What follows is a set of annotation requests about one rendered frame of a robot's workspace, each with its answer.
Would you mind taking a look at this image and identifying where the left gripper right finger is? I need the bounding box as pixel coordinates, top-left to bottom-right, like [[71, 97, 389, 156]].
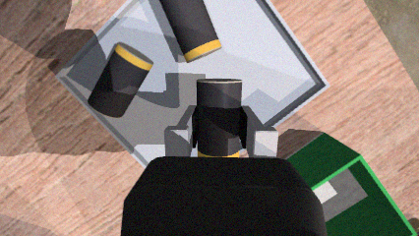
[[239, 105, 278, 158]]

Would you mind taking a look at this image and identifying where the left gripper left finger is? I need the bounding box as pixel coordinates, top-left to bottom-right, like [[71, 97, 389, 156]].
[[164, 105, 199, 156]]

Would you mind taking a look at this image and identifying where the green open-top box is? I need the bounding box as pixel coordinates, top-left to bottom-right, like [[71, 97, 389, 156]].
[[285, 132, 417, 236]]

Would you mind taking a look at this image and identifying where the black battery with yellow band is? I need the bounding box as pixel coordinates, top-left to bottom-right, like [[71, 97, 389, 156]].
[[197, 79, 242, 157], [159, 0, 222, 63], [88, 41, 154, 119]]

